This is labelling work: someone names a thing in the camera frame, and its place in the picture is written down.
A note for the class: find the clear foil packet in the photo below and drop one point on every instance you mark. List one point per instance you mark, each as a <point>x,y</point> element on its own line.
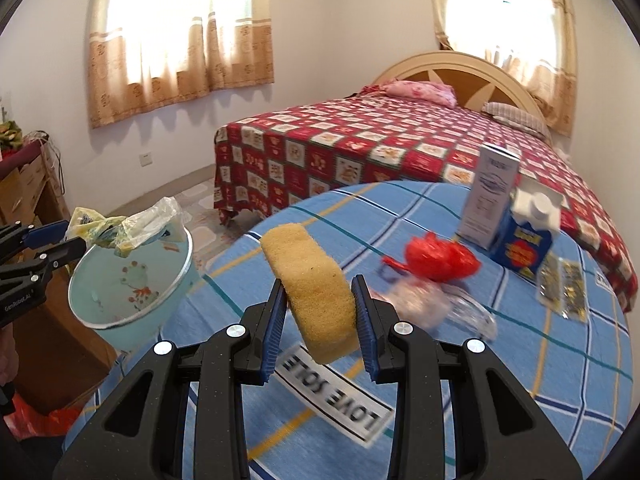
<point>572,290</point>

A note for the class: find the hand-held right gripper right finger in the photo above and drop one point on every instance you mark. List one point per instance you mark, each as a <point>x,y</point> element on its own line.
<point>364,340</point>

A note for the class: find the narrow beige curtain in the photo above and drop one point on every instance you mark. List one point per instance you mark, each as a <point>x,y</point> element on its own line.
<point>555,95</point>

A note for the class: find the clear plastic wrap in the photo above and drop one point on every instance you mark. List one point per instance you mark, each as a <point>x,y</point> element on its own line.
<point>450,307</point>

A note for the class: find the white wall socket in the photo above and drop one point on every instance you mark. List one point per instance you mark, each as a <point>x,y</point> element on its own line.
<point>145,159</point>

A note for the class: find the dark red cloth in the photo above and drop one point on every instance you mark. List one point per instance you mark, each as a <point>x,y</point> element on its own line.
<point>25,147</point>

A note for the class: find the blue checked tablecloth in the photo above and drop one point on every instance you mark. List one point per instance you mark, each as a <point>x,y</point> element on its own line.
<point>525,385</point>

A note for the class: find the clear plastic bag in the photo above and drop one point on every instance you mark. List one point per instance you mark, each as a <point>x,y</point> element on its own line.
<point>150,225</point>

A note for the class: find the orange plastic bag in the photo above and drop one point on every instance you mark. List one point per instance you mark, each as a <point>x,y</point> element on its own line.
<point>45,420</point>

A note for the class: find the blister pack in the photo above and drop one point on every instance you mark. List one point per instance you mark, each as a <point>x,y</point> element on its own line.
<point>548,280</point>

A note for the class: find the red patchwork bedspread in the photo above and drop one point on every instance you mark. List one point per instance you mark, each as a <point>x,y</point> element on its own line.
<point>380,140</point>

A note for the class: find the yellow sponge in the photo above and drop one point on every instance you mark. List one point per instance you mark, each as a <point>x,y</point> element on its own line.
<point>315,290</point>

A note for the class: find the pink pillow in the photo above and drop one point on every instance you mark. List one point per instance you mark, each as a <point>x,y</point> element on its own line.
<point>420,91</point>

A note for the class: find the red plastic bag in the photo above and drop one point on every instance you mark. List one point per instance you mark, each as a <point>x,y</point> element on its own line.
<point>437,257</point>

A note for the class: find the wide beige curtain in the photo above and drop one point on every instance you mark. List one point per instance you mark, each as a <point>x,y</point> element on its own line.
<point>150,85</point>

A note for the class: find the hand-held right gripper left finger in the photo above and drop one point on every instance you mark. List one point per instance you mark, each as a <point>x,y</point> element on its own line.
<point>274,345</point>

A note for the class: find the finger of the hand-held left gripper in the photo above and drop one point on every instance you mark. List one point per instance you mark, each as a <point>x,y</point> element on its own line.
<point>65,252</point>
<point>45,234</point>

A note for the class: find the light blue basin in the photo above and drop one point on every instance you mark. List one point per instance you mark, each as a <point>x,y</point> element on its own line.
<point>125,290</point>

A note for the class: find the white carton box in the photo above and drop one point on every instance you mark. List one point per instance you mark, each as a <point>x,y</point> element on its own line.
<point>487,200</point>

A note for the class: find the yellow printed wrapper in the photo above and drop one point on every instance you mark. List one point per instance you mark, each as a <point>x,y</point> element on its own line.
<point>90,225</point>

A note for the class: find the flower bunch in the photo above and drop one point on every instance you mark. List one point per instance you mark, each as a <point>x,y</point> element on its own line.
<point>9,132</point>

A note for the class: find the person's left hand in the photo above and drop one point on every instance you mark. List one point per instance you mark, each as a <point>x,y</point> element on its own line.
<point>7,360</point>

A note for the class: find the cream wooden headboard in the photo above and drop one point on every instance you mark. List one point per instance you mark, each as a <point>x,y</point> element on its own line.
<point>475,72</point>

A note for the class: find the plaid pillow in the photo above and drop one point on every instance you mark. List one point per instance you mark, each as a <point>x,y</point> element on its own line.
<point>515,117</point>

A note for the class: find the wooden cabinet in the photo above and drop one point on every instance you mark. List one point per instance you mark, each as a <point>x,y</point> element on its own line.
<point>55,350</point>

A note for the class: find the blue milk carton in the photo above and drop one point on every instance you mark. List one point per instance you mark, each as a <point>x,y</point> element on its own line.
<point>525,250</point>

